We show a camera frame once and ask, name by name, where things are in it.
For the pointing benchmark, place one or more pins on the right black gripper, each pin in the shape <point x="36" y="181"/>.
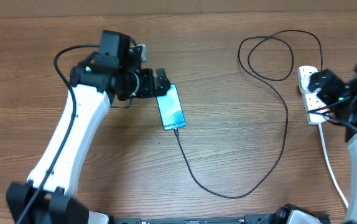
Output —
<point x="333" y="83"/>

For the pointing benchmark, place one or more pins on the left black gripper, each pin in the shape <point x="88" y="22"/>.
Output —
<point x="151" y="89"/>

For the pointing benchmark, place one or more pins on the Samsung Galaxy smartphone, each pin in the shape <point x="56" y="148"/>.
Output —
<point x="170" y="110"/>

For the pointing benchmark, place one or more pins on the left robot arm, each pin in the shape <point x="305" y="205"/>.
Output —
<point x="112" y="71"/>

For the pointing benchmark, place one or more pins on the white charger plug adapter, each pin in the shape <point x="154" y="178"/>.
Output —
<point x="303" y="85"/>

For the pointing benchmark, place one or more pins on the white power strip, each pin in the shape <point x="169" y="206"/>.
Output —
<point x="310" y="100"/>

